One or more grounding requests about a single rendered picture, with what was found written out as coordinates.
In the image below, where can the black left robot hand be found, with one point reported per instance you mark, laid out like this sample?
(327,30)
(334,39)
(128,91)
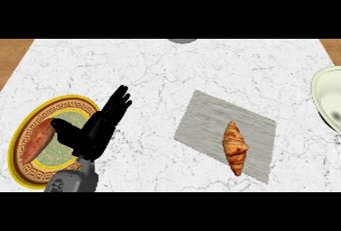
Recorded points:
(95,129)

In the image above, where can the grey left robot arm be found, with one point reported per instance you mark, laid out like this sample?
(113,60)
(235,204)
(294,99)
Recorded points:
(76,179)

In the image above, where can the grey placemat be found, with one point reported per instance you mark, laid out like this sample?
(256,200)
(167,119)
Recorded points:
(213,120)

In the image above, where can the pale cream bowl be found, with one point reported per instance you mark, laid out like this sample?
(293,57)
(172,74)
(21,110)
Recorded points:
(328,96)

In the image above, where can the orange sweet potato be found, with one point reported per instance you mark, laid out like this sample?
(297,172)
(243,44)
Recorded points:
(38,141)

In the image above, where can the yellow patterned plate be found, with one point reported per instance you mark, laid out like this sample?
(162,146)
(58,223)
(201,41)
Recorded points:
(33,173)

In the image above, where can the brown croissant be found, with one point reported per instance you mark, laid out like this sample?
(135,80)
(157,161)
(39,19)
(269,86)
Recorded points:
(235,147)

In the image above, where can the grey round object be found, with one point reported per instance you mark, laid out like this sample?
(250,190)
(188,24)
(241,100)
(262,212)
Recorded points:
(182,41)

